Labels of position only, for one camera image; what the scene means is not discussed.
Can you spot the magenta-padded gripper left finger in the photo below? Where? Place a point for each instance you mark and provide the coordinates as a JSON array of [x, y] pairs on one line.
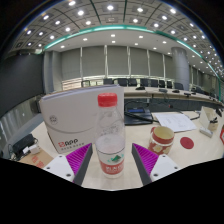
[[78, 159]]

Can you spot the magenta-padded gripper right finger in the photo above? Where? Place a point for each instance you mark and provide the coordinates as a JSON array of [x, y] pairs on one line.
[[146, 159]]

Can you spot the clear red-capped water bottle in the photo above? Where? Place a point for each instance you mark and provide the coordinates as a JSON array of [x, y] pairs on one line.
[[110, 146]]

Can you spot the red floral ceramic mug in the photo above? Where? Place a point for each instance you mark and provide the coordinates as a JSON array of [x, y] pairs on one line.
[[160, 141]]

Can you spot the white copy paper box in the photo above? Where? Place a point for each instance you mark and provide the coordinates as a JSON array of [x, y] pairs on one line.
[[71, 116]]

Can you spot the flat round red coaster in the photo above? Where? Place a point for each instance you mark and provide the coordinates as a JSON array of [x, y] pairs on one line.
[[187, 143]]

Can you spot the white printed paper sheet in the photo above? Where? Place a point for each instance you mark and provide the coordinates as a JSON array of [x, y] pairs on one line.
[[175, 122]]

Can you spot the black power adapter bundle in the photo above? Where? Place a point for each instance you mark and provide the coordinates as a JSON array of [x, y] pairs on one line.
[[21, 145]]

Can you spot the long curved conference desk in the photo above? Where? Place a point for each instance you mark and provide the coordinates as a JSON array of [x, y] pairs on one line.
[[173, 100]]

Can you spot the white power strip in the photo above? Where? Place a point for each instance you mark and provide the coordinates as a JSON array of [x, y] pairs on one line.
[[206, 132]]

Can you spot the row of black office chairs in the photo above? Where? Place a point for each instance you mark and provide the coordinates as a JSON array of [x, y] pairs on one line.
[[133, 82]]

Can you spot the group of ceiling lights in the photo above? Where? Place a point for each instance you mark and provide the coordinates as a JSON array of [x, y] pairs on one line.
[[110, 7]]

